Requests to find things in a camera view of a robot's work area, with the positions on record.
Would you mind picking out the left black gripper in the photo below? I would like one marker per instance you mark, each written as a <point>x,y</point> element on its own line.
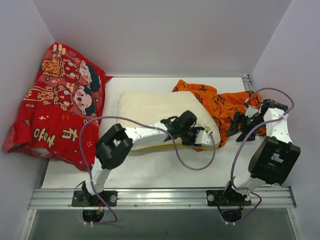
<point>191,135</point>

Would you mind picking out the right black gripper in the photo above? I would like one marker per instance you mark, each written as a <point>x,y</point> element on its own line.
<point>241,124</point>

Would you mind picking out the orange black patterned pillowcase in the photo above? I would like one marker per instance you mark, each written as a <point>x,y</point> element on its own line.
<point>220,106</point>

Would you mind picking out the cream textured pillow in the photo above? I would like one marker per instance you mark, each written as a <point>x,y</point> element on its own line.
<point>148,108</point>

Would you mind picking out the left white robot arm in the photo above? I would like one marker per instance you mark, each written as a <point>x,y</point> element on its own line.
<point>114,146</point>

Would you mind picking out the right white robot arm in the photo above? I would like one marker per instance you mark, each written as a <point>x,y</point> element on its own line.
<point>275,157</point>

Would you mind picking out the red cartoon patterned pillow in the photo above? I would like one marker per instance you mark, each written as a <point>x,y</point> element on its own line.
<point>59,117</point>

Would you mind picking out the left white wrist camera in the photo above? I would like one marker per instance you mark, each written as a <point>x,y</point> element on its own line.
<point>205,138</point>

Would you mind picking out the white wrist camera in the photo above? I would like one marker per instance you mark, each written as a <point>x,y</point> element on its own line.
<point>252,110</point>
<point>205,138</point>

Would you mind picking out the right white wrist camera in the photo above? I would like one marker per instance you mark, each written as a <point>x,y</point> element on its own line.
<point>252,110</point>

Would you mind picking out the aluminium side rail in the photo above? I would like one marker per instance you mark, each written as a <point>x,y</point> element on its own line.
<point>247,82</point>

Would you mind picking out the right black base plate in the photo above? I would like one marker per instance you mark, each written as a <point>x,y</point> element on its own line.
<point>222,198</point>

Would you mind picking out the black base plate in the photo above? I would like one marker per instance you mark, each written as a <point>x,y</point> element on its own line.
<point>222,198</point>
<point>81,199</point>

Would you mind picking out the aluminium front rail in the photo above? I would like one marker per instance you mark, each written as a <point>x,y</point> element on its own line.
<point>179,198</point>

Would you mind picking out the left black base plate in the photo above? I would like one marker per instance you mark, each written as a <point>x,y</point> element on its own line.
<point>81,199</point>

